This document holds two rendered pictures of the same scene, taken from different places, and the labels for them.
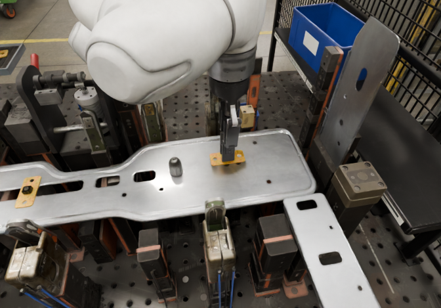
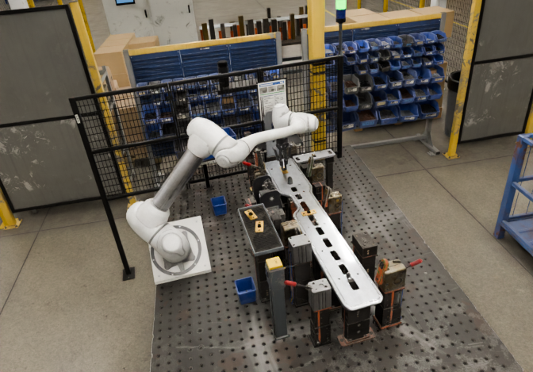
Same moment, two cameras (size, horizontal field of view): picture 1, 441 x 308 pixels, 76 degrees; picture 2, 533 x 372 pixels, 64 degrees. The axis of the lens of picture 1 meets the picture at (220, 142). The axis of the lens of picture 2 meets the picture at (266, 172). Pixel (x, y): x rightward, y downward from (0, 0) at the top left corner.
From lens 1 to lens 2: 2.64 m
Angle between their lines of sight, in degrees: 70
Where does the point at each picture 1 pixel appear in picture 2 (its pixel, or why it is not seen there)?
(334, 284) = (320, 155)
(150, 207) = (307, 185)
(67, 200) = (309, 202)
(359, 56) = (268, 121)
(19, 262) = (335, 194)
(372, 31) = (269, 113)
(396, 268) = not seen: hidden behind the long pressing
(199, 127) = (221, 228)
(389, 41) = not seen: hidden behind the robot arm
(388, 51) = not seen: hidden behind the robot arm
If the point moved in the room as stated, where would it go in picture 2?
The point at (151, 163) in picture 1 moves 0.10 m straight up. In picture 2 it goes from (287, 189) to (286, 175)
